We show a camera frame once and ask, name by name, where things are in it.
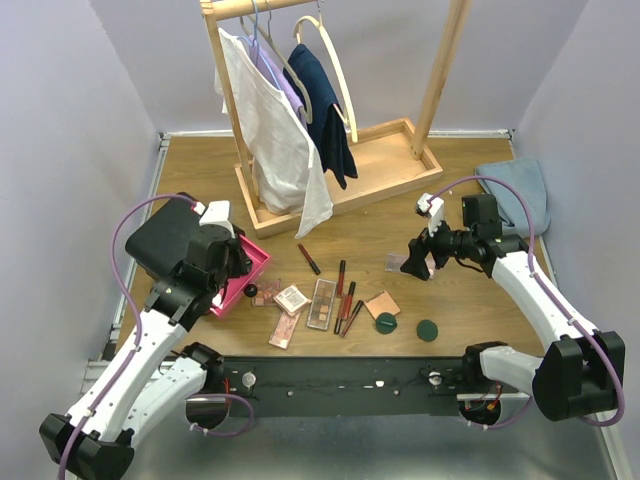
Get pink palette behind compact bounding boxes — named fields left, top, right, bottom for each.
left=252, top=279, right=282, bottom=307

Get small square blush compact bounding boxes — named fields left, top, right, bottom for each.
left=273, top=285, right=311, bottom=316

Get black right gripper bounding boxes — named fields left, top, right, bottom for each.
left=400, top=209, right=476, bottom=280

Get black organizer box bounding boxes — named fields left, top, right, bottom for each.
left=125, top=192, right=225, bottom=279

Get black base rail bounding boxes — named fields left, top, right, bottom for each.
left=218, top=356, right=517, bottom=420

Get pink drawer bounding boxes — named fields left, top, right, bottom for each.
left=210, top=234, right=271, bottom=318

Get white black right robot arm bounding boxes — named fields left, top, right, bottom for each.
left=401, top=193, right=625, bottom=423

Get long eyeshadow palette purple tones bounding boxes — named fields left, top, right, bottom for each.
left=385, top=253, right=408, bottom=274

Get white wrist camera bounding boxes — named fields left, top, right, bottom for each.
left=415, top=193, right=444, bottom=236
left=192, top=200, right=235, bottom=237

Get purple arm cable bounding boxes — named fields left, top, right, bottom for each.
left=432, top=174, right=627, bottom=432
left=56, top=193, right=201, bottom=480

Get pink palette lower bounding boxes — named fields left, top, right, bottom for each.
left=268, top=312, right=301, bottom=350

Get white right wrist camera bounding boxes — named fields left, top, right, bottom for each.
left=415, top=193, right=444, bottom=236

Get dark lip pencil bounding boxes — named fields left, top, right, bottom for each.
left=298, top=243, right=321, bottom=275

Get lavender shirt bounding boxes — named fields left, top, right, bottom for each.
left=239, top=35, right=307, bottom=127

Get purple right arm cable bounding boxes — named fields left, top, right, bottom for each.
left=432, top=174, right=627, bottom=432

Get brown eyeshadow palette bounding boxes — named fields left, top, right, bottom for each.
left=306, top=279, right=337, bottom=331

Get dark red lip liner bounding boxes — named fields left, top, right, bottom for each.
left=339, top=300, right=364, bottom=338

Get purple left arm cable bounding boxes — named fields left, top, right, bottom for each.
left=56, top=193, right=201, bottom=480

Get navy blue garment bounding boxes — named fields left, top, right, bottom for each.
left=287, top=44, right=358, bottom=190

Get rose gold square compact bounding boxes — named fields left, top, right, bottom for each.
left=364, top=290, right=401, bottom=321

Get cream wooden hanger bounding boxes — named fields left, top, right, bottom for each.
left=293, top=13, right=359, bottom=144

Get blue hanger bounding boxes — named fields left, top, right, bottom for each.
left=245, top=1, right=281, bottom=89

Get red lip gloss middle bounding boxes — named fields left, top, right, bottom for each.
left=340, top=281, right=356, bottom=321

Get light blue towel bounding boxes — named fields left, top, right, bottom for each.
left=475, top=158, right=550, bottom=238

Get white t-shirt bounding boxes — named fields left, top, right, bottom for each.
left=219, top=29, right=333, bottom=239

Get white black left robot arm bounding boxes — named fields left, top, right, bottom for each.
left=39, top=224, right=252, bottom=479

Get wooden clothes rack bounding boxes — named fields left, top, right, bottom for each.
left=201, top=1, right=471, bottom=238

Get grey hanger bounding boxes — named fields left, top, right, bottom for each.
left=239, top=2, right=313, bottom=126

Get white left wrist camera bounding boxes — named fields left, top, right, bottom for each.
left=192, top=200, right=235, bottom=237

